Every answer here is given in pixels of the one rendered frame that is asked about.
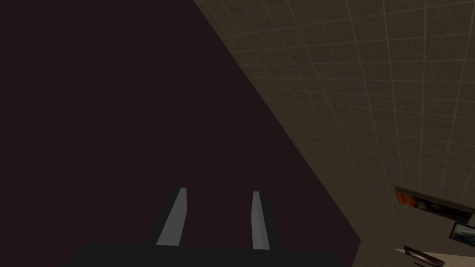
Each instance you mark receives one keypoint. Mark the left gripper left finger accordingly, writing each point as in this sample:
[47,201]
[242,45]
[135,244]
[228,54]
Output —
[173,222]

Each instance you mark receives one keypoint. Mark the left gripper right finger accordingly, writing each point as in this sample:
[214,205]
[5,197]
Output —
[260,222]

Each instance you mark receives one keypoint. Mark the dark brown framed picture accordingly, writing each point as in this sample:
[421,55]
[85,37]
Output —
[423,255]

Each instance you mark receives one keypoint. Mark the framed picture with orange patch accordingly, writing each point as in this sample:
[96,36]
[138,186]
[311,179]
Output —
[430,203]

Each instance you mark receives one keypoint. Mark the small dark framed picture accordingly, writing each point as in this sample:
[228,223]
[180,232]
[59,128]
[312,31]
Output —
[463,233]

